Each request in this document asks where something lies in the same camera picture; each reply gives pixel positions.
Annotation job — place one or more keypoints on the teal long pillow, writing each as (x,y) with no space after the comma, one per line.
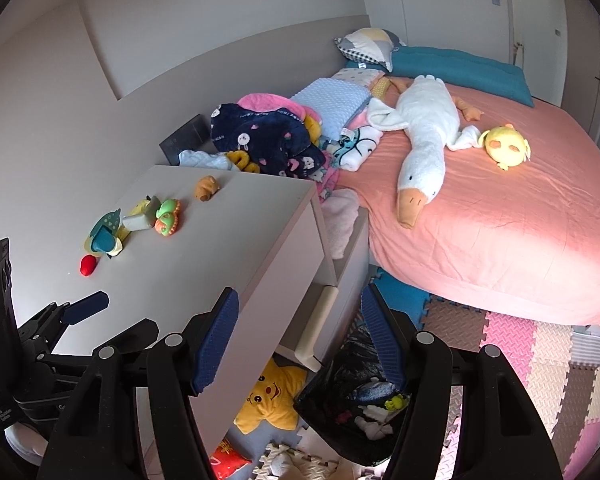
(455,67)

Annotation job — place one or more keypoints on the teal yellow plastic toy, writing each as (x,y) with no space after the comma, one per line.
(102,232)

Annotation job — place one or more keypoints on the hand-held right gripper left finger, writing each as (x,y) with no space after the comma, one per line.
(215,340)

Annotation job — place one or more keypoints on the white cartoon print blanket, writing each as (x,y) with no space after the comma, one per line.
(360,152)

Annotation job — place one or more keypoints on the grey and yellow toy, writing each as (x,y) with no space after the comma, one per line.
(141,206)

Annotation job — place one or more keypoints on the brown animal toy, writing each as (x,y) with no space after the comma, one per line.
(206,187)

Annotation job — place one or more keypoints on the white goose plush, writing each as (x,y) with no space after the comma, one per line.
(425,125)

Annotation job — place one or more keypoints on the yellow star plush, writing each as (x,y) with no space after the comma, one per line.
(267,400)

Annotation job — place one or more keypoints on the yellow chick plush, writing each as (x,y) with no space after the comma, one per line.
(505,145)

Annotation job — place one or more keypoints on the pink fuzzy cloth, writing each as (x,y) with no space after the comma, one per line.
(340,220)

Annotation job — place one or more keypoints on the green orange turtle toy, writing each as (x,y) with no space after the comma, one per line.
(167,227)

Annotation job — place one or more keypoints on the red packet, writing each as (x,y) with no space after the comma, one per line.
(227,462)

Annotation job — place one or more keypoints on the black wall panel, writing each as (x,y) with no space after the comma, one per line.
(185,135)

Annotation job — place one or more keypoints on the patchwork patterned pillow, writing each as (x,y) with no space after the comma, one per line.
(367,45)

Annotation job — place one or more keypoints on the small patterned cushion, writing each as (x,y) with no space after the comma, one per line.
(360,74)

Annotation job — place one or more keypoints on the grey plastic toy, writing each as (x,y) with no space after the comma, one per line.
(137,222)

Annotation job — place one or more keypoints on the person's left hand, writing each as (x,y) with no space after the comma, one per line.
(27,442)

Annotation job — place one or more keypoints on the light blue dotted blanket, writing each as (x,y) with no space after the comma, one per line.
(330,100)

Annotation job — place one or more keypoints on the colourful foam floor mat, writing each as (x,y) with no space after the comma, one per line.
(520,350)

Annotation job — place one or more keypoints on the light blue quilted cloth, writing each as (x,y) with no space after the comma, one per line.
(205,159)

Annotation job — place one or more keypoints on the yellow cloth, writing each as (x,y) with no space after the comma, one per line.
(311,127)

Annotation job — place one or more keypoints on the pink bed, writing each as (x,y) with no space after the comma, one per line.
(480,250)

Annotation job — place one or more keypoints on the pink red doll toy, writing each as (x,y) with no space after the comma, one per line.
(87,265)

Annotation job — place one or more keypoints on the white desk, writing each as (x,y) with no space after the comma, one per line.
(205,260)

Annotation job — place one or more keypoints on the white foam mat pieces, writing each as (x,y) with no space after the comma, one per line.
(290,465)

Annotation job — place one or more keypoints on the navy rabbit print blanket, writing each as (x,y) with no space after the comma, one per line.
(260,130)

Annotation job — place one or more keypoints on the yellow plush toy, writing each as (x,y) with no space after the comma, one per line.
(240,160)

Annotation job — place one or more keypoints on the pink blanket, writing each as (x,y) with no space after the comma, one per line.
(265,101)

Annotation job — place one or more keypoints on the green frog rattle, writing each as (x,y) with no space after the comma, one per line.
(169,208)

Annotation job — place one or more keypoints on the black trash bin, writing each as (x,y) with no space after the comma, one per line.
(340,375)

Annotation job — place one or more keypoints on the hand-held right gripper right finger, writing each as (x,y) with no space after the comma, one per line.
(385,340)

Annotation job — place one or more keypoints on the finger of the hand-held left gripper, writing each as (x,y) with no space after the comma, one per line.
(85,307)
(135,332)

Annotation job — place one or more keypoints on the cream cabinet drawer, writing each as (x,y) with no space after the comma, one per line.
(320,325)

